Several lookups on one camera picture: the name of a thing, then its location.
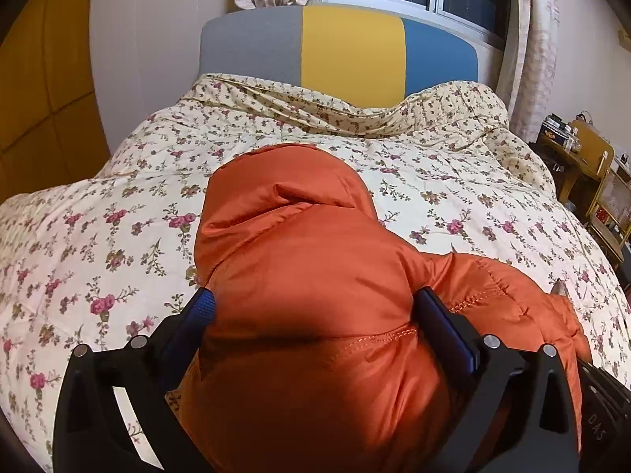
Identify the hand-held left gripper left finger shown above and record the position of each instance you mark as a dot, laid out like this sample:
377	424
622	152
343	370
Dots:
197	316

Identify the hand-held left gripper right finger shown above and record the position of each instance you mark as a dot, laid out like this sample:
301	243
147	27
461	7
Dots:
446	332

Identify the orange puffer jacket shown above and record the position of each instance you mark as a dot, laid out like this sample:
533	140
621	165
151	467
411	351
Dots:
305	256

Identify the floral quilt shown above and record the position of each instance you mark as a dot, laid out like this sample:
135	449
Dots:
98	207

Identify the wooden bedside shelf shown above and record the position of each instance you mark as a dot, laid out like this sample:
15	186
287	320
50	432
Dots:
567	167

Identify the rattan back wooden chair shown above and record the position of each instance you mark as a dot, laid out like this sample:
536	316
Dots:
611	207

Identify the brown wooden panel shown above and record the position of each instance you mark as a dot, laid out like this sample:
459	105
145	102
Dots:
594	145

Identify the yellow wardrobe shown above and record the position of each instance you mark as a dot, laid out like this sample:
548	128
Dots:
39	83

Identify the long patterned curtain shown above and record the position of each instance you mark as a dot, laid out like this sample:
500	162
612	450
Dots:
535	49

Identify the grey yellow blue headboard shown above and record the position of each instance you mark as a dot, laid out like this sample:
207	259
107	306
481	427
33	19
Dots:
345	49

